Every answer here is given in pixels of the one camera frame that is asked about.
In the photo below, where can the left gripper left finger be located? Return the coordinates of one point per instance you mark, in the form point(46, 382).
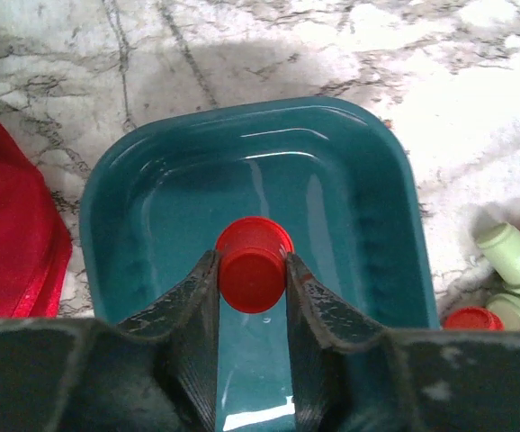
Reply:
point(184, 322)

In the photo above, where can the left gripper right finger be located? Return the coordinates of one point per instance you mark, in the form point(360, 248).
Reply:
point(330, 345)

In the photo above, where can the teal storage basket tray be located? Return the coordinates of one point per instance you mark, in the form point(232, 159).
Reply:
point(330, 173)

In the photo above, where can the red cloth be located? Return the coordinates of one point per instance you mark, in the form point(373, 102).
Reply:
point(35, 245)

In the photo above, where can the green coffee capsule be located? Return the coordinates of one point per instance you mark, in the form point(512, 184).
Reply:
point(500, 245)
point(518, 310)

